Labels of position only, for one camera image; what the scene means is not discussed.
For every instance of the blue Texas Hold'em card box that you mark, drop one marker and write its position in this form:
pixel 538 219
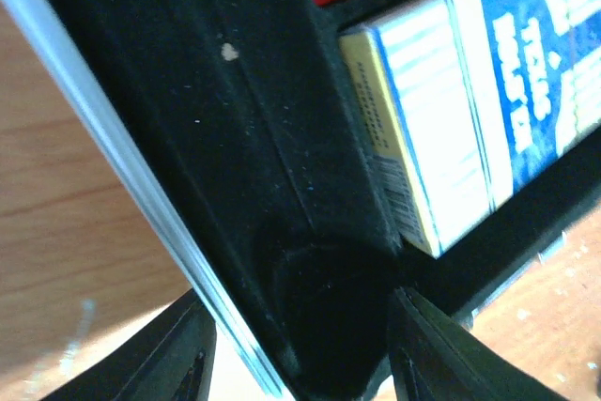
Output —
pixel 467 101

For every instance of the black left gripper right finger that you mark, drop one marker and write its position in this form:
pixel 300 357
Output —
pixel 434 358

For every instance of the aluminium poker set case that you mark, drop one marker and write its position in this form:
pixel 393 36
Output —
pixel 237 130

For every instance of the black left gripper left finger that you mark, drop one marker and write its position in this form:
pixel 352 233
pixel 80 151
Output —
pixel 171 358

